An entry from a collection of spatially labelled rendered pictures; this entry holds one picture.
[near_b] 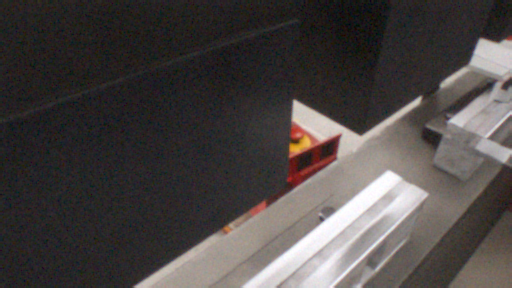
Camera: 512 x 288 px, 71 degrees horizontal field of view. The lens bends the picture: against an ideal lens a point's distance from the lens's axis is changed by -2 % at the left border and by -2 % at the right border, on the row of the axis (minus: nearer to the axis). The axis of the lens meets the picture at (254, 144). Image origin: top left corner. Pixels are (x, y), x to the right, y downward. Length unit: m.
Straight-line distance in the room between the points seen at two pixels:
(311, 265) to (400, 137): 0.42
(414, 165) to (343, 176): 0.13
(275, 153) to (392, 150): 0.57
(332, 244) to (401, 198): 0.12
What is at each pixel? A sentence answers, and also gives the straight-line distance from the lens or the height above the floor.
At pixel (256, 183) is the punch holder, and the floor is 1.19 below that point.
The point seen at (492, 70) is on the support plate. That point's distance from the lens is 0.79.
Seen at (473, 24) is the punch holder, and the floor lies 1.21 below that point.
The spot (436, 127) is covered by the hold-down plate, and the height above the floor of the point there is 0.91.
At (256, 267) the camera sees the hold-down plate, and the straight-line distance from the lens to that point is 0.47.
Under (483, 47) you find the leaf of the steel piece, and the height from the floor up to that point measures 1.00.
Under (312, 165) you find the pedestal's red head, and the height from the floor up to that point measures 0.78.
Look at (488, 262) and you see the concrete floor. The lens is 1.83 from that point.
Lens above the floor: 1.30
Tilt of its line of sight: 38 degrees down
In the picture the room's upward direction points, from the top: straight up
